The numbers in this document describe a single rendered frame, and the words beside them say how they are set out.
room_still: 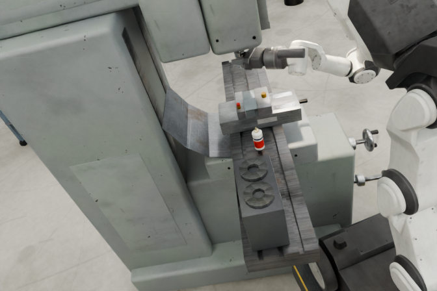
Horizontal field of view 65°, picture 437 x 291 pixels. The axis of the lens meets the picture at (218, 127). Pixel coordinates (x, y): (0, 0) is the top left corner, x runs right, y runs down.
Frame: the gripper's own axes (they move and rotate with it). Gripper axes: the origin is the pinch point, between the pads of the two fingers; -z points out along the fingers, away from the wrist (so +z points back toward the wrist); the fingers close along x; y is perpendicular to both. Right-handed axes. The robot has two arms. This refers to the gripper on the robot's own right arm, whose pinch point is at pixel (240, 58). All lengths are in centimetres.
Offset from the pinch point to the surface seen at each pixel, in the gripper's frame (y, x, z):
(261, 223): 16, 62, 24
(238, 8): -23.8, 7.9, 6.9
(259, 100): 19.4, 2.2, 5.1
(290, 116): 27.5, 2.2, 17.7
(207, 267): 104, 43, -26
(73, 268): 122, 61, -123
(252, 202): 11, 59, 22
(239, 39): -12.9, 8.7, 5.2
